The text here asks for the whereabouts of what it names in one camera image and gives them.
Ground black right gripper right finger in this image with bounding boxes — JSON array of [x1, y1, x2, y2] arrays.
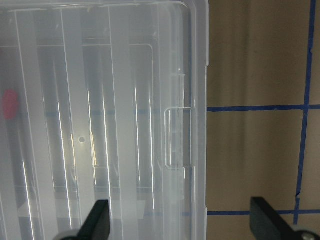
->
[[249, 197, 300, 240]]

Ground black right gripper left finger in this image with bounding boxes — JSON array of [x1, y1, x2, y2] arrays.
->
[[76, 199, 111, 240]]

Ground clear plastic box lid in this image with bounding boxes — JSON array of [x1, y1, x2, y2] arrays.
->
[[0, 0, 209, 240]]

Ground red block box middle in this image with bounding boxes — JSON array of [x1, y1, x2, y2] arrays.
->
[[2, 89, 19, 120]]

